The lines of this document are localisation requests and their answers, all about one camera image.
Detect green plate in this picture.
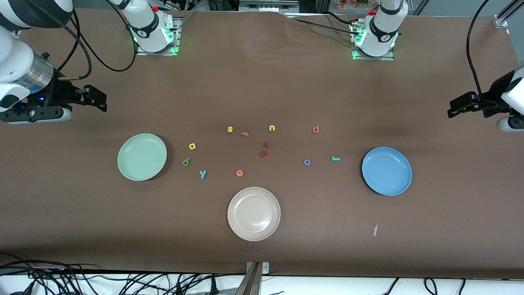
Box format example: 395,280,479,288
117,133,168,182

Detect blue plate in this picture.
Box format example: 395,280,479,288
361,147,413,196

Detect brown table cover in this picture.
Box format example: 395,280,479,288
0,8,524,280

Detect beige plate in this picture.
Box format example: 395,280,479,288
227,187,281,242

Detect silver metal box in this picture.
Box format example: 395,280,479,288
239,0,299,11

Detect grey metal beam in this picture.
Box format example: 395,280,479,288
235,262,262,295

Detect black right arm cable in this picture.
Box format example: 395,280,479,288
25,0,138,80

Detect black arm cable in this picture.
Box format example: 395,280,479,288
466,0,492,109
25,0,138,80

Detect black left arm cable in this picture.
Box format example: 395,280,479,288
466,0,492,109

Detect aluminium profile rail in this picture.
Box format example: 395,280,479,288
493,0,524,28

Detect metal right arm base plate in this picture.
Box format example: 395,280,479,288
136,16,181,56

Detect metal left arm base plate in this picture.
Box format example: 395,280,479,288
351,23,395,61

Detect black base cable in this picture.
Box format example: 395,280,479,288
285,12,361,37

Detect black cable tangle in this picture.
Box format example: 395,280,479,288
0,252,246,295

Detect silver metal bracket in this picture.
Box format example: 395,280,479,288
246,261,270,276

